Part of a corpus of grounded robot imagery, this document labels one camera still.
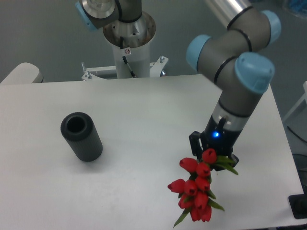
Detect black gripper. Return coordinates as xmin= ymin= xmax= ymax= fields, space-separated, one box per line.
xmin=189 ymin=116 xmax=242 ymax=172

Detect red tulip bouquet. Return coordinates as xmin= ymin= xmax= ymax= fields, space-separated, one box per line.
xmin=167 ymin=148 xmax=224 ymax=227

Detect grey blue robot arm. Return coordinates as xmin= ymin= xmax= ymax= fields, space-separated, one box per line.
xmin=75 ymin=0 xmax=281 ymax=169

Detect dark grey ribbed vase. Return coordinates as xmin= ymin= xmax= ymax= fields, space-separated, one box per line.
xmin=60 ymin=112 xmax=103 ymax=162

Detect black device at table corner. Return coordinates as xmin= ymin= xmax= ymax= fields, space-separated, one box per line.
xmin=288 ymin=194 xmax=307 ymax=219

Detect white furniture at right edge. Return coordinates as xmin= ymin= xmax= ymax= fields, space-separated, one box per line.
xmin=282 ymin=81 xmax=307 ymax=124

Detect white chair armrest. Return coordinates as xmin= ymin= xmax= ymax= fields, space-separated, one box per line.
xmin=0 ymin=62 xmax=44 ymax=85

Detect black cable on floor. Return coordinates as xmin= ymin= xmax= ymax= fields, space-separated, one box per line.
xmin=286 ymin=126 xmax=307 ymax=142

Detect white metal base frame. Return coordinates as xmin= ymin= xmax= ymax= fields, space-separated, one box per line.
xmin=81 ymin=56 xmax=169 ymax=81

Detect black cable on pedestal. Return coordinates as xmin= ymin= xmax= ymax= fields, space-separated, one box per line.
xmin=119 ymin=36 xmax=137 ymax=79

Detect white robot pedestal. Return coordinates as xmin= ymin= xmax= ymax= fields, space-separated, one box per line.
xmin=103 ymin=11 xmax=156 ymax=79

